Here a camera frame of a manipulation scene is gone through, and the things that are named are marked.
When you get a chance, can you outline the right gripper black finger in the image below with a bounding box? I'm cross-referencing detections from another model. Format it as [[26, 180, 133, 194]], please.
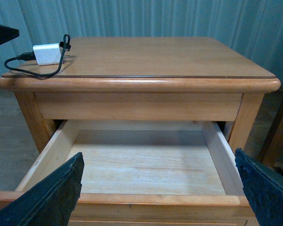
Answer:
[[235, 148, 283, 226], [0, 152, 84, 226]]

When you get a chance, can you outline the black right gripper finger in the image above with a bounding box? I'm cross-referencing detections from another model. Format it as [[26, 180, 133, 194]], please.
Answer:
[[0, 25, 19, 45]]

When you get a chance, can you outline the white charger block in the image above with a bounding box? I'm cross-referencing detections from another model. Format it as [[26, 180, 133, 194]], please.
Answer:
[[33, 43, 61, 66]]

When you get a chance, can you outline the black charger cable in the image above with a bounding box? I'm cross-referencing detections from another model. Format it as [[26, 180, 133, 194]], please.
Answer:
[[4, 33, 72, 80]]

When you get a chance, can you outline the wooden drawer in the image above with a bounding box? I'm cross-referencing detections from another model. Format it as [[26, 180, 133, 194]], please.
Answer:
[[0, 120, 258, 226]]

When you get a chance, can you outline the dark wooden furniture piece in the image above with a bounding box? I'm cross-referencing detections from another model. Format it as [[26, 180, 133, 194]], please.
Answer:
[[257, 100, 283, 172]]

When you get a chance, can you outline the wooden nightstand cabinet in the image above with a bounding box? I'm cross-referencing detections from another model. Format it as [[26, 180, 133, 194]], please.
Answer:
[[0, 36, 281, 226]]

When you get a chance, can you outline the grey pleated curtain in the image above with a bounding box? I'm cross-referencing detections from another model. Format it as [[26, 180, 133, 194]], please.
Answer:
[[0, 0, 283, 82]]

